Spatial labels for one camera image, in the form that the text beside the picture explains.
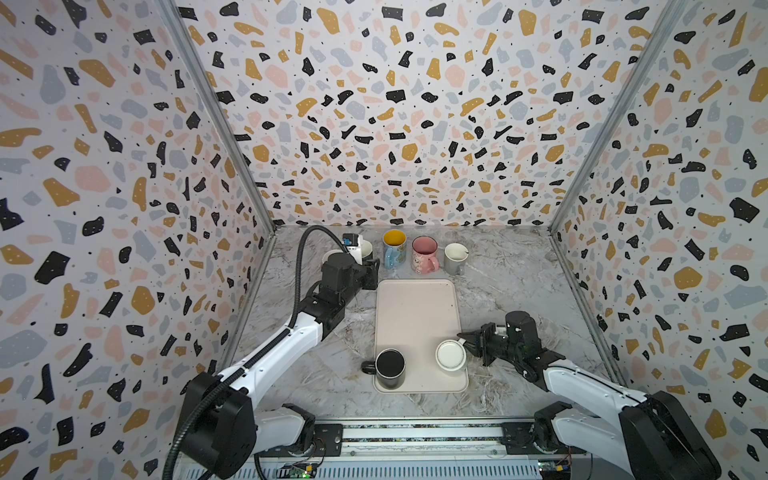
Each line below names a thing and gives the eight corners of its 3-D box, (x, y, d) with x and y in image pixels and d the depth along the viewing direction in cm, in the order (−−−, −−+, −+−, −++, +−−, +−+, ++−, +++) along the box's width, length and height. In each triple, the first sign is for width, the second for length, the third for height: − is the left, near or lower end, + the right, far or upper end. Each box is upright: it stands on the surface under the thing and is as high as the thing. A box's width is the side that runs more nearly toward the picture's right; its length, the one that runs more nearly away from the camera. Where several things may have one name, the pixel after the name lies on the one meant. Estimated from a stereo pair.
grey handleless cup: (443, 283, 108) (447, 265, 100) (441, 260, 115) (444, 242, 107) (465, 283, 108) (471, 265, 100) (462, 260, 115) (466, 242, 107)
